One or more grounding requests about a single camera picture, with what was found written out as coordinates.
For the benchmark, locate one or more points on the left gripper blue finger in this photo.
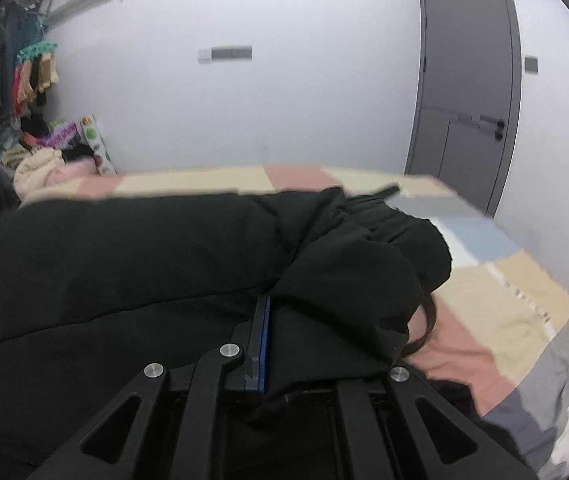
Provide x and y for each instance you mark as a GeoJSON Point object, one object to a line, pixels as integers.
{"type": "Point", "coordinates": [252, 337]}

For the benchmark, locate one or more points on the large black padded coat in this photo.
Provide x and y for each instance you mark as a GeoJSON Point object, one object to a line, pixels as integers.
{"type": "Point", "coordinates": [91, 291]}

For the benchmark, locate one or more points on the grey bedroom door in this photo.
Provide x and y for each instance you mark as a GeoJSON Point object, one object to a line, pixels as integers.
{"type": "Point", "coordinates": [467, 108]}

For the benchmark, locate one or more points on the pink folded blanket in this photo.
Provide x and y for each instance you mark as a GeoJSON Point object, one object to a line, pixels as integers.
{"type": "Point", "coordinates": [80, 168]}

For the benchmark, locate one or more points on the patchwork checked bed sheet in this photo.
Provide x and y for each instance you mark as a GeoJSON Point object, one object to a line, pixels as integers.
{"type": "Point", "coordinates": [503, 322]}

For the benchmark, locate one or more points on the dotted white pillow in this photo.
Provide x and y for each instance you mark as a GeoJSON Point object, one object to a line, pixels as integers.
{"type": "Point", "coordinates": [94, 140]}

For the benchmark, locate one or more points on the cream fluffy blanket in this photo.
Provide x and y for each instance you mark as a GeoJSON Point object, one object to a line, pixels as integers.
{"type": "Point", "coordinates": [32, 173]}

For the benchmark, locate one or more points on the green sock drying hanger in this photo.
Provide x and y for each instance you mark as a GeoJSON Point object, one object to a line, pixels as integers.
{"type": "Point", "coordinates": [31, 52]}

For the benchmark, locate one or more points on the grey wall switch panel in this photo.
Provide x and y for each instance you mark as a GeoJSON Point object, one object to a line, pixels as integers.
{"type": "Point", "coordinates": [225, 54]}

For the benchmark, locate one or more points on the small door-side wall switch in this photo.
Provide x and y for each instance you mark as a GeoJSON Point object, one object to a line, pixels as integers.
{"type": "Point", "coordinates": [531, 64]}

